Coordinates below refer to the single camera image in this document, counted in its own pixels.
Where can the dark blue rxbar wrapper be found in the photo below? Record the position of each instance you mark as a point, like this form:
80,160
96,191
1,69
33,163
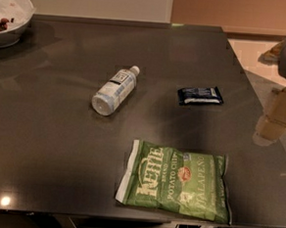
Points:
198,95

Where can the clear plastic water bottle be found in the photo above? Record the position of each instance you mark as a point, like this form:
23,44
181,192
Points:
113,93

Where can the green Kettle chips bag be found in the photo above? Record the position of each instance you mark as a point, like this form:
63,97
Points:
187,183

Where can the white bowl with snacks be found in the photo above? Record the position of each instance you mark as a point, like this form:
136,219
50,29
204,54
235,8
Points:
18,13

